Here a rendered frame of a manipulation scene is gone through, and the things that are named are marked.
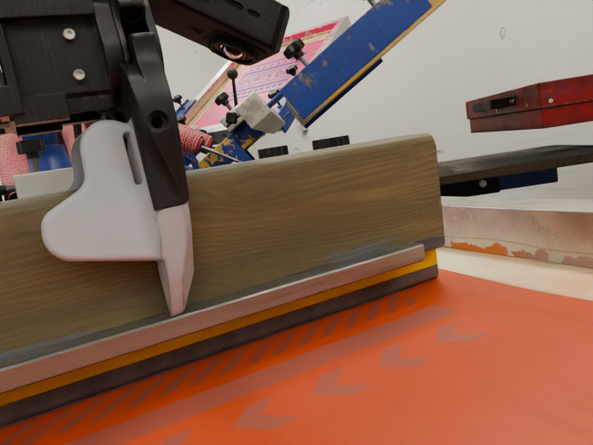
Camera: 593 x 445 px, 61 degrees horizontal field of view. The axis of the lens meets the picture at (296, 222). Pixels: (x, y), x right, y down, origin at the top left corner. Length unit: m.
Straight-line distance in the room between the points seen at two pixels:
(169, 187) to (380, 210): 0.14
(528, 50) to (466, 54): 0.35
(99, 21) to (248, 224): 0.12
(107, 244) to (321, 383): 0.11
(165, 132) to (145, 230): 0.04
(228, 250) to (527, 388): 0.15
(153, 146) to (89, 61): 0.04
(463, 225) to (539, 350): 0.19
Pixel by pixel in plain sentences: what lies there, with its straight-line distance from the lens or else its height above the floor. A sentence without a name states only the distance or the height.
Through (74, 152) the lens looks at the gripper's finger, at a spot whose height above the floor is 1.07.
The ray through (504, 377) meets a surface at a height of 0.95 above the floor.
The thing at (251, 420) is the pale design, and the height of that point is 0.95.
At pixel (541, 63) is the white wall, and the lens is 2.51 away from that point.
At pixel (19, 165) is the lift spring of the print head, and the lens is 1.05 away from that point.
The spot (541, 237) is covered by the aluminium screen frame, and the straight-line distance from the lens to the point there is 0.38.
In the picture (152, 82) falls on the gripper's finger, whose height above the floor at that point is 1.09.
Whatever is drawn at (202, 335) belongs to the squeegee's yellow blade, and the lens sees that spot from 0.28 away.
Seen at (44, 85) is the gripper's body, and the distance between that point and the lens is 0.23.
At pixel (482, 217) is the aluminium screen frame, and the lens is 0.41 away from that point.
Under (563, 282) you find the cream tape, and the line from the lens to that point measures 0.34.
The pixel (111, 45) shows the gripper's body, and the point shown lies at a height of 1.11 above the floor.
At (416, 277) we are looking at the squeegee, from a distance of 0.34.
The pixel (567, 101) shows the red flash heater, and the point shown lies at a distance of 1.13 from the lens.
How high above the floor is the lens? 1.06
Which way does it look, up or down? 9 degrees down
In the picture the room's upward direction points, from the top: 9 degrees counter-clockwise
